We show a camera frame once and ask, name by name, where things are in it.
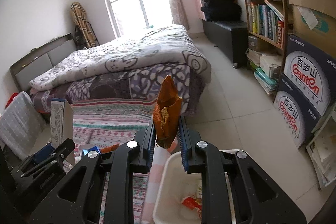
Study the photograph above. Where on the plaid folded item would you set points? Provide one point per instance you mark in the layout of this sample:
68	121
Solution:
84	33

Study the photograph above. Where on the black folded clothes pile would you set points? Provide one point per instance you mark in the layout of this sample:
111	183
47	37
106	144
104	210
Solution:
221	10

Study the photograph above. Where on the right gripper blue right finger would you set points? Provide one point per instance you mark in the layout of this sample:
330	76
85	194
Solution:
184	143

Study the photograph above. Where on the stack of books on floor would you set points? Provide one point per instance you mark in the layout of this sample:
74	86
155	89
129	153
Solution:
266	68

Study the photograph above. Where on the purple patterned blanket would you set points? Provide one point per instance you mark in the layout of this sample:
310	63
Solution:
137	84

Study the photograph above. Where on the wooden bookshelf with books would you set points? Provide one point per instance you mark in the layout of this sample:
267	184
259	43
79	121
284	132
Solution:
262	3

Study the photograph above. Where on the grey bed headboard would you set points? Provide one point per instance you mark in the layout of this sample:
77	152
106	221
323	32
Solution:
40	60

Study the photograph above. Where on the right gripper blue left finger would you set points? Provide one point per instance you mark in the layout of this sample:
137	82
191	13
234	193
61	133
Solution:
149	144

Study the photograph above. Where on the white grey cartoon quilt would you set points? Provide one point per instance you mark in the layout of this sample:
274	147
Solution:
171	44

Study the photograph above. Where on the white plastic trash bin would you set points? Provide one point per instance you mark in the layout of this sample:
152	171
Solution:
175	185

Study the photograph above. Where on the white rack with papers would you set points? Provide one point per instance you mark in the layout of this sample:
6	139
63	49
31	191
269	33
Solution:
321	150

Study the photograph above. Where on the brown cardboard box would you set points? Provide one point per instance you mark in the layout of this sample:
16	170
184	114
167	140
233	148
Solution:
314	22

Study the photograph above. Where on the orange peel piece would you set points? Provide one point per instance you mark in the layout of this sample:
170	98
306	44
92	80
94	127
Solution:
109	149
166	113

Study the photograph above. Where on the upper Ganten water box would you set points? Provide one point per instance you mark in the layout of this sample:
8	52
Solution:
312	71

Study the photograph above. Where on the black storage bench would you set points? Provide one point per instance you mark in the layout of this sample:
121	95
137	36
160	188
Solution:
231	38

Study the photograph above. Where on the striped patterned bed mat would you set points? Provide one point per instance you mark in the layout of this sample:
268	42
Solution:
106	122

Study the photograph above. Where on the grey dotted cloth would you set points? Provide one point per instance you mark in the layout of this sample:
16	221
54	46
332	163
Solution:
21	125

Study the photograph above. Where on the ganten water box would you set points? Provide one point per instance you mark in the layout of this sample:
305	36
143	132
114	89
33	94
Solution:
312	71
299	115

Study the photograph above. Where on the blue milk carton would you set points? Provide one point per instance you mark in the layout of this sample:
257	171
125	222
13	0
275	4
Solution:
56	132

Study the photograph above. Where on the lower Ganten water box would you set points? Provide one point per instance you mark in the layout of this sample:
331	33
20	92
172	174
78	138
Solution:
299	115

